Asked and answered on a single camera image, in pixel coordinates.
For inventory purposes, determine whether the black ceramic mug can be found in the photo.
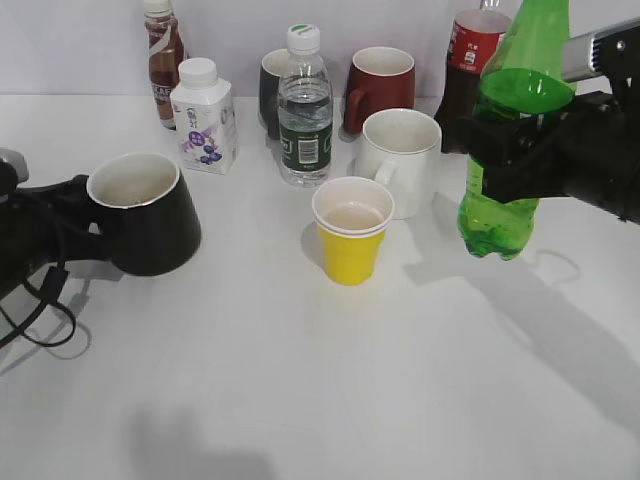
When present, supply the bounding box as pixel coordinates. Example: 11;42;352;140
86;153;202;276

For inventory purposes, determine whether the white blueberry yogurt carton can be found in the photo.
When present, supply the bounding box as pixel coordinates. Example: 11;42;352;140
170;58;238;175

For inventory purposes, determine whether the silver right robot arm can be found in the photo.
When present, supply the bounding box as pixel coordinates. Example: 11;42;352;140
455;18;639;223

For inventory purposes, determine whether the brown coffee drink bottle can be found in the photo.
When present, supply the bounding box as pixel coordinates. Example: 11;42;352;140
143;0;188;130

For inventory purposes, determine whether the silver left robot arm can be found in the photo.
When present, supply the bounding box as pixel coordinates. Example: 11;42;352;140
1;148;112;297

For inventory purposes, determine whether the white ceramic mug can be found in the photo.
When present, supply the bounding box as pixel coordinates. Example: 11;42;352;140
353;108;442;220

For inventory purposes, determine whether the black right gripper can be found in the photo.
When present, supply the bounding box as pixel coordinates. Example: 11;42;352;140
455;77;639;223

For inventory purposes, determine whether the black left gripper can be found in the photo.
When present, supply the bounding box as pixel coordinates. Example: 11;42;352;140
1;174;113;299

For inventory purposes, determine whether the clear water bottle green label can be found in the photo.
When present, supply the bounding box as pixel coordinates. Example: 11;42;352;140
277;23;334;188

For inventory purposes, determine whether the yellow paper cup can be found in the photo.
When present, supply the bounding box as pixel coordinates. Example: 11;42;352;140
311;176;395;286

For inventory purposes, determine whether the cola bottle red label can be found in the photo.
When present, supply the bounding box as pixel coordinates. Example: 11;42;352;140
433;0;514;155

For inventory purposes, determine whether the green plastic soda bottle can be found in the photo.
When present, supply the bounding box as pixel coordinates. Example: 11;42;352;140
457;0;576;261

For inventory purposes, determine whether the dark red ceramic mug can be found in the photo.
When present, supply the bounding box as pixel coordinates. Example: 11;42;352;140
343;46;415;135

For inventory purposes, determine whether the dark grey ceramic mug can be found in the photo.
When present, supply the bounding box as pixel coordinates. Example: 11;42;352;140
259;49;289;140

